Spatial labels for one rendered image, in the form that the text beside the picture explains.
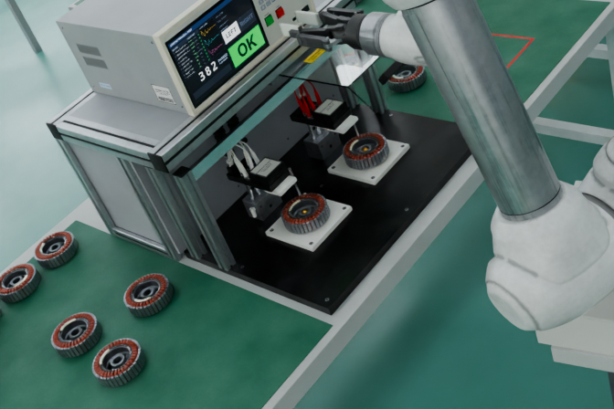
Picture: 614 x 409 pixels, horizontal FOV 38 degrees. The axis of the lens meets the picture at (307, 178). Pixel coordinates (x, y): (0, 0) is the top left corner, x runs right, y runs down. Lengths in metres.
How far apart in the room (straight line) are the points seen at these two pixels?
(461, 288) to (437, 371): 0.33
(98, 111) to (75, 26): 0.20
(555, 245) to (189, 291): 0.99
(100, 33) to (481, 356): 1.44
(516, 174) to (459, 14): 0.26
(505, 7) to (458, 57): 1.49
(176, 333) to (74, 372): 0.24
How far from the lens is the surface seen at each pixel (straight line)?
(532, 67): 2.45
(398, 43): 1.78
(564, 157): 3.34
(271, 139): 2.32
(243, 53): 2.04
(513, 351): 2.72
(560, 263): 1.41
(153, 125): 2.01
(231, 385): 1.86
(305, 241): 2.04
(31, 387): 2.13
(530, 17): 2.67
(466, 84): 1.29
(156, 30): 1.91
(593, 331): 1.66
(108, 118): 2.12
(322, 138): 2.27
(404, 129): 2.30
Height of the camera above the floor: 2.05
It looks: 35 degrees down
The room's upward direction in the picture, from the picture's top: 22 degrees counter-clockwise
